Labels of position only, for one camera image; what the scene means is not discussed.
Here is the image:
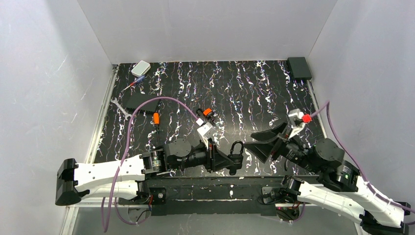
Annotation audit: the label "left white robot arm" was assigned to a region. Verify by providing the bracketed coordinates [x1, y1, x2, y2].
[55, 139, 243, 206]

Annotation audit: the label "white rounded box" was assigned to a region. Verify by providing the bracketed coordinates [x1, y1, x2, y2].
[131, 60, 151, 77]

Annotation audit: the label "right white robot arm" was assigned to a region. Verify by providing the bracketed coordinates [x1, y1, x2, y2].
[244, 121, 410, 235]

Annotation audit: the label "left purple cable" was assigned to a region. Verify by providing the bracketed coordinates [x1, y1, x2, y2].
[100, 96, 203, 233]

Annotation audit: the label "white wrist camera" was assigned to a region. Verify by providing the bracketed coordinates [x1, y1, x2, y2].
[288, 109, 312, 139]
[196, 118, 216, 147]

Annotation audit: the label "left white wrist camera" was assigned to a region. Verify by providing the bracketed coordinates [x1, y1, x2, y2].
[196, 118, 216, 147]

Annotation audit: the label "left aluminium rail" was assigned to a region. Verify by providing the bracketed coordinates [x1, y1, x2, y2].
[60, 65, 119, 235]

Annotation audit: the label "black front base bar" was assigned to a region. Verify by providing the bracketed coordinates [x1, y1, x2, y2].
[145, 176, 284, 216]

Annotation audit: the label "orange black padlock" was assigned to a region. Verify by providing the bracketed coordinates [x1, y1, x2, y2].
[196, 108, 214, 118]

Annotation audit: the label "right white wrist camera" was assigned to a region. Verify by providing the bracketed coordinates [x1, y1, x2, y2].
[288, 109, 312, 139]

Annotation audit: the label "right aluminium rail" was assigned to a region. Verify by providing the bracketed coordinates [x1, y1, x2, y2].
[307, 81, 368, 235]

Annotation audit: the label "orange handled screwdriver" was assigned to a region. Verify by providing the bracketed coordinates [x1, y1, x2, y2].
[153, 113, 160, 146]

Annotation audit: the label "aluminium rail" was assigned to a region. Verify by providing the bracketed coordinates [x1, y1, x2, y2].
[60, 65, 119, 235]
[307, 81, 368, 235]

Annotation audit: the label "single black key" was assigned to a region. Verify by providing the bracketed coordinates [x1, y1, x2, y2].
[229, 169, 236, 176]

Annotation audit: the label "black box in corner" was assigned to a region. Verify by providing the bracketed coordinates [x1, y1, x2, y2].
[287, 57, 312, 81]

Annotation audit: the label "red blue screwdriver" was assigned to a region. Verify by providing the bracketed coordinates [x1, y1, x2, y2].
[122, 75, 145, 91]

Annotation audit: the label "silver wrench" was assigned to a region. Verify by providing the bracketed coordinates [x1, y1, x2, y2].
[110, 97, 132, 120]

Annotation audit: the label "black flat box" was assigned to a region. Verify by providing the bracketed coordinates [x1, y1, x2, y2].
[125, 94, 161, 114]

